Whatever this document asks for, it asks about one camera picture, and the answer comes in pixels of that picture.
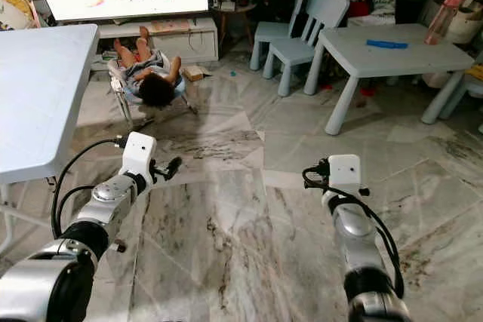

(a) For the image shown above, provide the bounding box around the child with dark hair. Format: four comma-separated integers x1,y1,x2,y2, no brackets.
113,26,183,109

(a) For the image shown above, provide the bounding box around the small reclining child chair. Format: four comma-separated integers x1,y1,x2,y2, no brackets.
106,57,198,131

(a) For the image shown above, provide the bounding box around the small cardboard box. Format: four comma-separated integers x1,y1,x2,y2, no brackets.
181,65,210,83

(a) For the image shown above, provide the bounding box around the light blue child chair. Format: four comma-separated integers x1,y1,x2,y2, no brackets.
250,0,312,73
263,0,351,99

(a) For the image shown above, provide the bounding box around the white television cabinet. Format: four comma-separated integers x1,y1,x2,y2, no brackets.
97,18,220,65

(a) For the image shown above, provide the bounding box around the light blue child table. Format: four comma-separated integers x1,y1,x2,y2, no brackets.
303,23,477,136

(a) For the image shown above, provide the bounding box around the white folding table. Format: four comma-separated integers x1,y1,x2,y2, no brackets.
0,24,100,256

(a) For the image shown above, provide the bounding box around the flat blue toy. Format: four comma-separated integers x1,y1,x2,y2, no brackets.
365,38,410,51

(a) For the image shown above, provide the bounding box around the pink water bottle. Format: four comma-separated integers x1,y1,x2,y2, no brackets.
424,0,466,46

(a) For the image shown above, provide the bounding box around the white dinosaur print pillow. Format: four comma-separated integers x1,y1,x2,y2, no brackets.
0,0,40,31

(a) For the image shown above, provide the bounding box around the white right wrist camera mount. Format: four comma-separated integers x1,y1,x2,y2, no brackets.
328,155,361,192

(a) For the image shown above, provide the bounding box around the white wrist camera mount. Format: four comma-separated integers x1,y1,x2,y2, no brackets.
328,155,361,192
121,131,157,179

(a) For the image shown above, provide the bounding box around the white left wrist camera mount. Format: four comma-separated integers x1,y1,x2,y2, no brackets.
121,131,157,179

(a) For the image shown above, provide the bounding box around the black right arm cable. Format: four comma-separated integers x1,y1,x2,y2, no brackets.
326,185,407,297

